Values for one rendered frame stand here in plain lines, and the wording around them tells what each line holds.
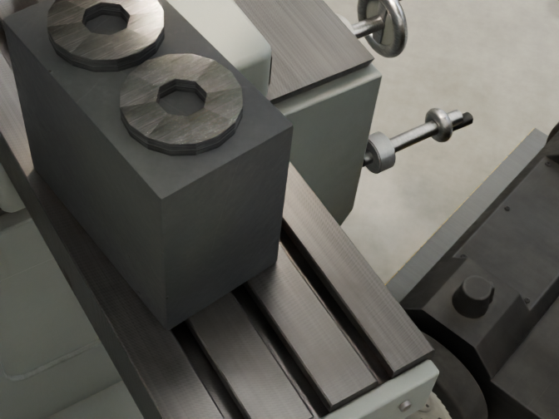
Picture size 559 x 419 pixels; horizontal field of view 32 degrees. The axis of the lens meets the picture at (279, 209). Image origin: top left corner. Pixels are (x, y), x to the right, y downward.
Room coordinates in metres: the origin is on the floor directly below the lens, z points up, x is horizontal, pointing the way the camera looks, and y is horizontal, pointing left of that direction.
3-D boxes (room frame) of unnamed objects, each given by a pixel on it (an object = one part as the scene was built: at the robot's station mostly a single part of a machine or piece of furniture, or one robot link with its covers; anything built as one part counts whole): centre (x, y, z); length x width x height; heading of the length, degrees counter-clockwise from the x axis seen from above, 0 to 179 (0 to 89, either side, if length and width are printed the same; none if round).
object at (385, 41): (1.12, -0.09, 0.63); 0.16 x 0.12 x 0.12; 127
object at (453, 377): (0.59, -0.20, 0.50); 0.20 x 0.05 x 0.20; 55
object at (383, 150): (1.02, -0.20, 0.51); 0.22 x 0.06 x 0.06; 127
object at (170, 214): (0.51, 0.11, 1.03); 0.22 x 0.12 x 0.20; 44
